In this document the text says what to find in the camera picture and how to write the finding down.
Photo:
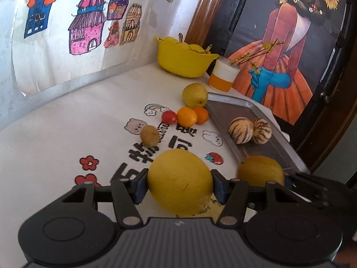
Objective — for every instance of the rough yellow melon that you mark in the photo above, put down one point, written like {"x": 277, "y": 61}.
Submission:
{"x": 260, "y": 171}

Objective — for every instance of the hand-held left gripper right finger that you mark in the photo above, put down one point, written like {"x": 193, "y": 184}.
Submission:
{"x": 219, "y": 187}

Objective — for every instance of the yellow pear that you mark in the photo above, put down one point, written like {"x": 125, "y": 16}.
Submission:
{"x": 200, "y": 49}
{"x": 182, "y": 44}

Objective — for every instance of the white and orange cup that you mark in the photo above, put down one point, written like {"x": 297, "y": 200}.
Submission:
{"x": 223, "y": 74}

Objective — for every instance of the pale striped pepino melon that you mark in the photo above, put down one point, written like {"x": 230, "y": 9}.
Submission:
{"x": 240, "y": 131}

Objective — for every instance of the yellow plastic bowl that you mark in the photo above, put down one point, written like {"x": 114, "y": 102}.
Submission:
{"x": 181, "y": 61}

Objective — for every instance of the red cherry tomato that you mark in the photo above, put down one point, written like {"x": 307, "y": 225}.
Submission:
{"x": 169, "y": 117}

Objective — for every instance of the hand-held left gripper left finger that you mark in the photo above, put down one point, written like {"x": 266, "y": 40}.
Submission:
{"x": 140, "y": 187}

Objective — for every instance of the white printed tablecloth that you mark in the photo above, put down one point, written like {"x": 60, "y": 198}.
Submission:
{"x": 69, "y": 134}

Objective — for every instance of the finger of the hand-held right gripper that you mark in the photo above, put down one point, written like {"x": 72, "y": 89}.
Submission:
{"x": 302, "y": 179}

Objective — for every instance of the large orange kumquat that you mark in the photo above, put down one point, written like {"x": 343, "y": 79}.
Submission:
{"x": 186, "y": 116}

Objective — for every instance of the metal tray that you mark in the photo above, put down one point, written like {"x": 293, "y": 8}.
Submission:
{"x": 239, "y": 109}

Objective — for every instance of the brown kiwi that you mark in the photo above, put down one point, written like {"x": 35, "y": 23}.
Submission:
{"x": 149, "y": 135}

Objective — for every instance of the wooden door frame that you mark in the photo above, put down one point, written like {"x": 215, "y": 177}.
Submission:
{"x": 203, "y": 11}

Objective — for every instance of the purple striped pepino melon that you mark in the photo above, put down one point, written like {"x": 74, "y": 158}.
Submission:
{"x": 262, "y": 131}

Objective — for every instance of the wall poster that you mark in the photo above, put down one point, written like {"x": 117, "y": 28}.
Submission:
{"x": 287, "y": 33}

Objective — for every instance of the small orange kumquat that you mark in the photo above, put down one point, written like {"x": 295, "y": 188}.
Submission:
{"x": 202, "y": 115}

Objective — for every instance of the metal edge strip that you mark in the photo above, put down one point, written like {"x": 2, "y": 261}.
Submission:
{"x": 92, "y": 76}

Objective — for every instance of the paper with house drawings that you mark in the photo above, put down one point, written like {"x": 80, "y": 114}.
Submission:
{"x": 83, "y": 33}

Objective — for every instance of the smooth yellow melon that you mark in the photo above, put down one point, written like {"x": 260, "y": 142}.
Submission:
{"x": 180, "y": 181}

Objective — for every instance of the green-yellow pear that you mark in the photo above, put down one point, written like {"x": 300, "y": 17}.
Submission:
{"x": 194, "y": 95}

